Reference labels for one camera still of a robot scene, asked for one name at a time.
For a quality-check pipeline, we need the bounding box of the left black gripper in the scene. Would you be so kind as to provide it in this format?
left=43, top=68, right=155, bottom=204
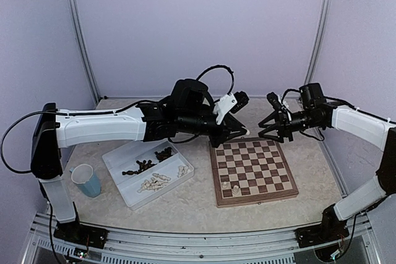
left=178, top=111, right=248, bottom=149

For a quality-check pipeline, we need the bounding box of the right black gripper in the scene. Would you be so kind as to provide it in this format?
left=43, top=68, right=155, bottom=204
left=259, top=109, right=321, bottom=143

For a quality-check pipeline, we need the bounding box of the wooden chess board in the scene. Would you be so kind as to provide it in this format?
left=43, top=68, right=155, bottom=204
left=210, top=138, right=299, bottom=208

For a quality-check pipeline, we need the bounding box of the white plastic tray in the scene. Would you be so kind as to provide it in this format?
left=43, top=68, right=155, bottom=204
left=102, top=140, right=194, bottom=210

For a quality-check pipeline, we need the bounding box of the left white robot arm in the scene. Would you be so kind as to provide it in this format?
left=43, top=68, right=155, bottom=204
left=30, top=79, right=249, bottom=242

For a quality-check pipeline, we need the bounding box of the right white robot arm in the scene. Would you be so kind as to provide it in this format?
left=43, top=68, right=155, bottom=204
left=259, top=83, right=395, bottom=242

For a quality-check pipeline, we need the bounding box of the dark chess pieces pile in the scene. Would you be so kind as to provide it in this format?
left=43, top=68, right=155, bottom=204
left=122, top=147, right=172, bottom=176

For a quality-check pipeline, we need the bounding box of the white chess pieces pile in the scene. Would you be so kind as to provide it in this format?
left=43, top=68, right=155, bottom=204
left=137, top=172, right=171, bottom=193

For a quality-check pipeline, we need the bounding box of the dark green cup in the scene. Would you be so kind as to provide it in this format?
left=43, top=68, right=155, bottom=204
left=198, top=113, right=215, bottom=122

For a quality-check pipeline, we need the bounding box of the white pawns group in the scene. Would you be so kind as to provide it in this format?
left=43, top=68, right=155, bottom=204
left=178, top=166, right=189, bottom=178

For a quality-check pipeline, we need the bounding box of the light blue pitcher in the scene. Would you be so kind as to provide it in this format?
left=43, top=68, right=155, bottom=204
left=69, top=164, right=101, bottom=198

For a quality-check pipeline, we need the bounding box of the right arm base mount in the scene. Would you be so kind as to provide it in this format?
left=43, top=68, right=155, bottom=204
left=295, top=224, right=350, bottom=249

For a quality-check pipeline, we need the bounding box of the right aluminium frame post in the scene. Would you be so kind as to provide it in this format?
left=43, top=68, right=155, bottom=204
left=304, top=0, right=331, bottom=85

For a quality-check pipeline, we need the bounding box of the aluminium frame post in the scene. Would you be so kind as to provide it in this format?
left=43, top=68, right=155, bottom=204
left=68, top=0, right=101, bottom=104
left=304, top=0, right=331, bottom=85

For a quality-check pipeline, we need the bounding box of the aluminium front rail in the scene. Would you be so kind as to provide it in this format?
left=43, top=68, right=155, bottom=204
left=16, top=213, right=384, bottom=263

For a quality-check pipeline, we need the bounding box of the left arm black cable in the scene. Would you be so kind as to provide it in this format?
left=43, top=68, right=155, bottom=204
left=0, top=109, right=58, bottom=174

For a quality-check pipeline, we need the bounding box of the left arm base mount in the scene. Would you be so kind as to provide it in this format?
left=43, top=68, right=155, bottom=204
left=54, top=223, right=108, bottom=249

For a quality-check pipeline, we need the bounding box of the left aluminium frame post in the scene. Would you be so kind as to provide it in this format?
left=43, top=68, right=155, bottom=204
left=68, top=0, right=101, bottom=104

